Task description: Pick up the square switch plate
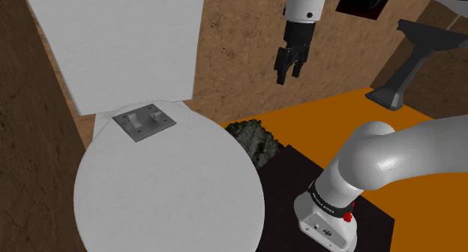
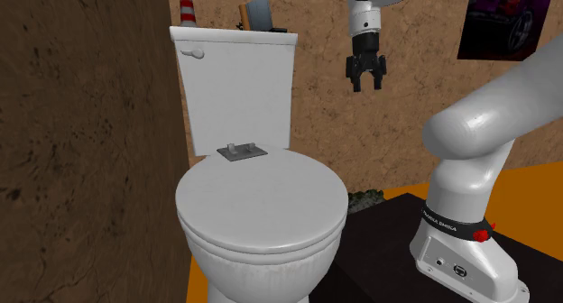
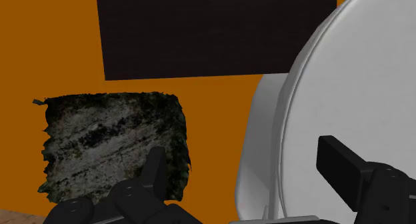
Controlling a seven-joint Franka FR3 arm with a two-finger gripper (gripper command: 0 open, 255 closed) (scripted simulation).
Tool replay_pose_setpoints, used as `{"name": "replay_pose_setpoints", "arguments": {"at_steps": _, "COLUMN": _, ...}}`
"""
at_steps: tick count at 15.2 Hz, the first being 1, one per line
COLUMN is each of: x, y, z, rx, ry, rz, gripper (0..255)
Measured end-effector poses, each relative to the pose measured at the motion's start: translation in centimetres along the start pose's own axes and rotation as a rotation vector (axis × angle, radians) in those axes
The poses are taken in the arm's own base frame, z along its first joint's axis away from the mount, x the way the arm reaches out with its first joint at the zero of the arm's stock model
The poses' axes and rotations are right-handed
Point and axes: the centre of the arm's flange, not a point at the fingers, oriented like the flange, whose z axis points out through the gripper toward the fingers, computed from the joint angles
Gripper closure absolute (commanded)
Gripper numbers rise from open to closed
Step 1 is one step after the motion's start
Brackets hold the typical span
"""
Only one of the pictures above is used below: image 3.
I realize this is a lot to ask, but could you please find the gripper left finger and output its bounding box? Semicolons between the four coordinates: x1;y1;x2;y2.
43;146;203;224

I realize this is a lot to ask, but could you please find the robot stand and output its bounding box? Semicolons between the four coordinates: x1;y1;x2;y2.
95;0;339;81

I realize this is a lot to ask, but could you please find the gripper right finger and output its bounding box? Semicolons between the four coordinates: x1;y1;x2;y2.
316;135;416;224

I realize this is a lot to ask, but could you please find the grey mottled rug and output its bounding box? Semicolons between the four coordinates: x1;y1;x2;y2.
32;91;192;205

